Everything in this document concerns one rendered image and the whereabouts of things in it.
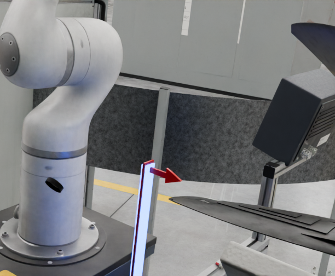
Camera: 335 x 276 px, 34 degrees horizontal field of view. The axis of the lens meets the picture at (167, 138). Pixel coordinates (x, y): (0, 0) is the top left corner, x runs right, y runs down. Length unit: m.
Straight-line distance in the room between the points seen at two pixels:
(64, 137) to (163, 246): 2.17
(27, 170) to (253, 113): 1.60
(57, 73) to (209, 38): 5.91
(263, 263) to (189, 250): 2.84
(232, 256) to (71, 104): 0.78
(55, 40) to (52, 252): 0.39
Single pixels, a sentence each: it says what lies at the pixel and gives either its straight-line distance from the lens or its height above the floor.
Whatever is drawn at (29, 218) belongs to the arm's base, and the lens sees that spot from 1.06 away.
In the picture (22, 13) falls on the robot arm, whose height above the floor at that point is 1.38.
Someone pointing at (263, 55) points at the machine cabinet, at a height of 0.56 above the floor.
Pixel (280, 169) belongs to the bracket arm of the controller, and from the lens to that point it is 1.35.
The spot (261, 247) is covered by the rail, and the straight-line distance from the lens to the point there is 1.39.
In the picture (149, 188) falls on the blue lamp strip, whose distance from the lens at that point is 0.86.
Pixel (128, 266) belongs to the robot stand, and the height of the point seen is 0.92.
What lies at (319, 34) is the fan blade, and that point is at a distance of 0.52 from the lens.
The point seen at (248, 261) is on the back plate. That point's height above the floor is 1.36.
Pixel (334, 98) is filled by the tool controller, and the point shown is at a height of 1.21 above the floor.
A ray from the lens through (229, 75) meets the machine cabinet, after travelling 6.81.
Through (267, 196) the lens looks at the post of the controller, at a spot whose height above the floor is 0.98.
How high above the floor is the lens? 1.48
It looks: 18 degrees down
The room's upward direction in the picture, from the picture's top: 7 degrees clockwise
